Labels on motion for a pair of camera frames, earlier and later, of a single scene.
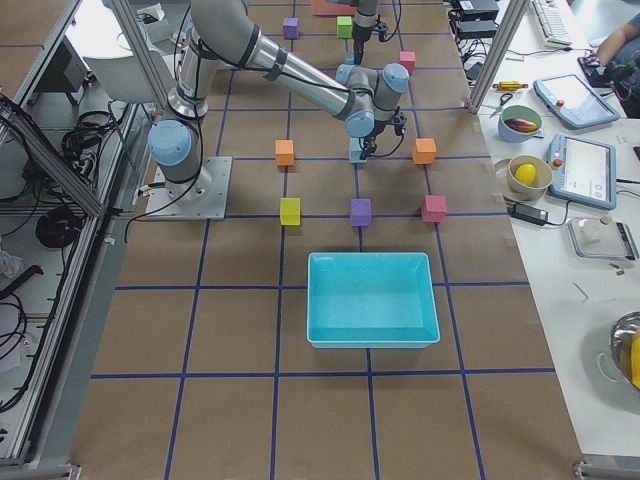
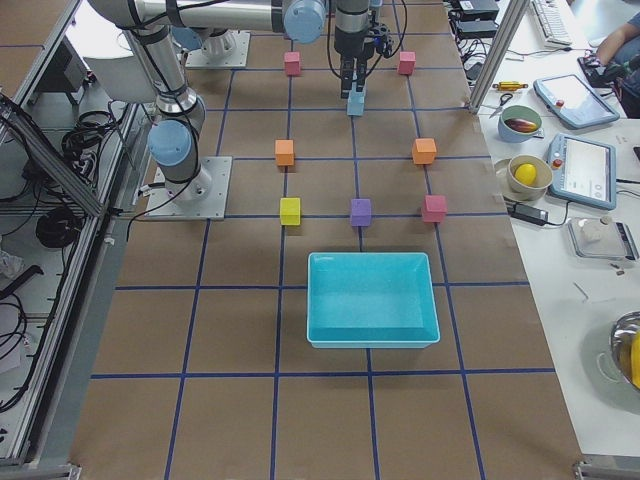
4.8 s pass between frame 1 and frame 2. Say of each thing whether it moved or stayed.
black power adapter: stayed
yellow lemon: stayed
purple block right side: stayed
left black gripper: moved
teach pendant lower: stayed
